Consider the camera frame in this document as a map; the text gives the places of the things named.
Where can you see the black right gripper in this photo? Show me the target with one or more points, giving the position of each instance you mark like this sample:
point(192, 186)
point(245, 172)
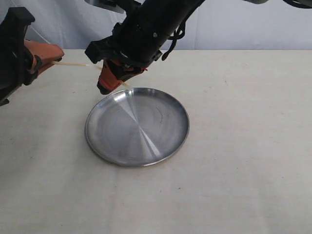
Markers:
point(136, 42)

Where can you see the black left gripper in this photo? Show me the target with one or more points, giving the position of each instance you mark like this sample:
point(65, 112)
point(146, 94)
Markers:
point(21, 60)

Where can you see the thin wooden stick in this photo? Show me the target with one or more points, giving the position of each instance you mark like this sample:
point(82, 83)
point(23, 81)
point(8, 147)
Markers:
point(87, 65)

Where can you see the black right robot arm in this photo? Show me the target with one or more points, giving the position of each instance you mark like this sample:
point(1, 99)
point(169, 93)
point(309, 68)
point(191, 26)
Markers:
point(168, 16)

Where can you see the round silver metal plate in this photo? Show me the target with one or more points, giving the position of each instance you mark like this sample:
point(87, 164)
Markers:
point(137, 127)

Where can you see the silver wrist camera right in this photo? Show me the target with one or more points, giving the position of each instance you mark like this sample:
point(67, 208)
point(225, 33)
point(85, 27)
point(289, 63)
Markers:
point(106, 4)

